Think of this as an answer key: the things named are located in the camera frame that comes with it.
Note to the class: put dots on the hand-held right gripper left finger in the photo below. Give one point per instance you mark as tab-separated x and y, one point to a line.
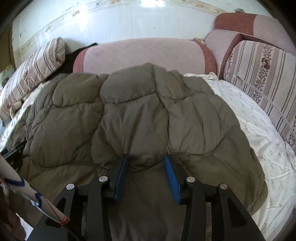
121	178

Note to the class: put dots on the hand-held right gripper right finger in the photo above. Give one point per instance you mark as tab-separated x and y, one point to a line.
173	180

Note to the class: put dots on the olive green puffer jacket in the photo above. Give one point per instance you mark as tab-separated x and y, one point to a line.
138	115

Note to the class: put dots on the white sleeve with blue pattern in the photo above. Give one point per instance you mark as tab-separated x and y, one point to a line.
25	188

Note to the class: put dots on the crumpled floral cloth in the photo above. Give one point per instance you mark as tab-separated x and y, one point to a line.
16	107

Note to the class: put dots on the green floral bag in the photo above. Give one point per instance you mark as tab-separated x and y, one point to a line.
5	75

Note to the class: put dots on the striped floral pillow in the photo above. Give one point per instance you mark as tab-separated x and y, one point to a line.
32	69
266	67

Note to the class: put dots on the white floral bed sheet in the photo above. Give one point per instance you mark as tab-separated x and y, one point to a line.
254	120

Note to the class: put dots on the black cloth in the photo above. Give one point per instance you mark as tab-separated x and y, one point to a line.
69	60

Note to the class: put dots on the pink sofa bolster cushion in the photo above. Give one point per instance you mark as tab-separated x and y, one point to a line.
148	53

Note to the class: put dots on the pink sofa backrest cushion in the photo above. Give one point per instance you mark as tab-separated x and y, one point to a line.
261	25
219	44

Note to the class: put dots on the small grey object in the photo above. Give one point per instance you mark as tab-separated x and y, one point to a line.
240	10

